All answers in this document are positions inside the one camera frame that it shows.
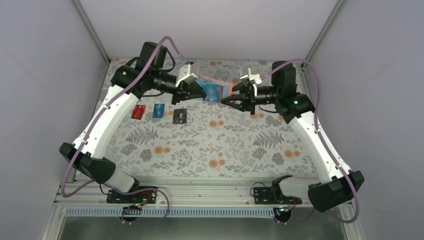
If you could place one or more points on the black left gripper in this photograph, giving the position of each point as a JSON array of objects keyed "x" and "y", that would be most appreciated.
[{"x": 183, "y": 92}]

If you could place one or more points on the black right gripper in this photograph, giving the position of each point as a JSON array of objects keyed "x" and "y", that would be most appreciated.
[{"x": 247, "y": 98}]

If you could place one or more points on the blue credit card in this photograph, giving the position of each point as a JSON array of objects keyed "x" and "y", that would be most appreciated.
[
  {"x": 213, "y": 92},
  {"x": 158, "y": 111}
]

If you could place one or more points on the black VIP card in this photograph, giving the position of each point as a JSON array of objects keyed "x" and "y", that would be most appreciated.
[
  {"x": 185, "y": 115},
  {"x": 178, "y": 116}
]

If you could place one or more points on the red VIP card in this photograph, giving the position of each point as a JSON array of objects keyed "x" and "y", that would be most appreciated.
[{"x": 138, "y": 112}]

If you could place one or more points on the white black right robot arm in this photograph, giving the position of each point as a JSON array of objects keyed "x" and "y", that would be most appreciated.
[{"x": 336, "y": 183}]

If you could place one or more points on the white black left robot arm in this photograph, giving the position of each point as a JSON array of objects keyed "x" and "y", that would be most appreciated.
[{"x": 128, "y": 85}]

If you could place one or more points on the floral patterned table mat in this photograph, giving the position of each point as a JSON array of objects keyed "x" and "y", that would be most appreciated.
[{"x": 216, "y": 141}]

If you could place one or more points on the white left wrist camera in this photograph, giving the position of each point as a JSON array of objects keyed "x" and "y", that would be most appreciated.
[{"x": 187, "y": 73}]

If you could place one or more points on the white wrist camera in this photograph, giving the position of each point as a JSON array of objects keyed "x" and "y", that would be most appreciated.
[
  {"x": 187, "y": 73},
  {"x": 247, "y": 77}
]

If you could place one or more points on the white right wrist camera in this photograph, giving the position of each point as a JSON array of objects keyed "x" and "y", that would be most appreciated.
[{"x": 247, "y": 77}]

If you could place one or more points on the aluminium mounting rail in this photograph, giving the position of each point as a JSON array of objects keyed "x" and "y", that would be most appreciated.
[{"x": 181, "y": 191}]

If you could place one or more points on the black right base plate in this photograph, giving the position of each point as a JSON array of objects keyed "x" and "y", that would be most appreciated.
[{"x": 266, "y": 196}]

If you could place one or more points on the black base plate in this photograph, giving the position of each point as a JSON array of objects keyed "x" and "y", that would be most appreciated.
[
  {"x": 145, "y": 197},
  {"x": 266, "y": 196}
]

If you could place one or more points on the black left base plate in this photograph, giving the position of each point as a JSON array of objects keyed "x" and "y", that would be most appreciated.
[{"x": 145, "y": 197}]

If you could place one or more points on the grey slotted cable duct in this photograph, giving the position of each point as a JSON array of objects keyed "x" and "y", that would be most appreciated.
[{"x": 173, "y": 212}]

